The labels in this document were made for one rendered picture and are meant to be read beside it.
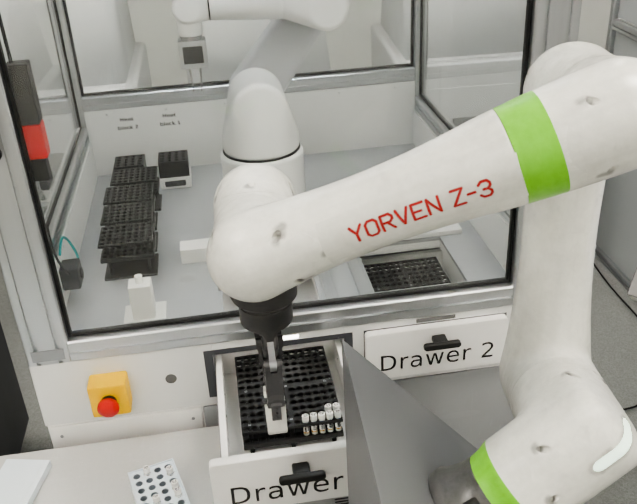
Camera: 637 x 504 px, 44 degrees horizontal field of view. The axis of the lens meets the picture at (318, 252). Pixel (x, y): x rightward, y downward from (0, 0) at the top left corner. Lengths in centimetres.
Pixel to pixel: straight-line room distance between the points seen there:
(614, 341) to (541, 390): 219
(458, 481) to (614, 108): 50
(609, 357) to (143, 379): 201
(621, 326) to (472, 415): 165
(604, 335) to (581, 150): 244
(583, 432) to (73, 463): 99
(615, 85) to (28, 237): 98
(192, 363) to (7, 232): 42
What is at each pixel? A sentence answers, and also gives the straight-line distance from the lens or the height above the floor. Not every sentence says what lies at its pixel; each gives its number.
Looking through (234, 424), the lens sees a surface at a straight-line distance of 150.
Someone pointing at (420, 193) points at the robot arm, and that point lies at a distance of 84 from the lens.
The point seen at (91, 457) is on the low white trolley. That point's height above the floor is 76.
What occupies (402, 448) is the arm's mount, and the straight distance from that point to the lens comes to 108.
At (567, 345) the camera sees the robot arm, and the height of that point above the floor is 117.
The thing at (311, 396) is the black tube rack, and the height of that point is 90.
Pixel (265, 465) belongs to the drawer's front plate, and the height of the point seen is 91.
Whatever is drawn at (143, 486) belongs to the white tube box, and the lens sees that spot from 148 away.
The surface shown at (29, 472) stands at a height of 78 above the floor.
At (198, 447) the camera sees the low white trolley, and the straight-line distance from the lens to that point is 158.
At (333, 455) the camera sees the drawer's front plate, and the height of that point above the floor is 91.
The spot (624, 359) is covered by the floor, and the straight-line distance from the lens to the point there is 315.
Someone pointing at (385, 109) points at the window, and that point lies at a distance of 137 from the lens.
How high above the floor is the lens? 182
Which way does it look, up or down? 29 degrees down
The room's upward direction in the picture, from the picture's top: 3 degrees counter-clockwise
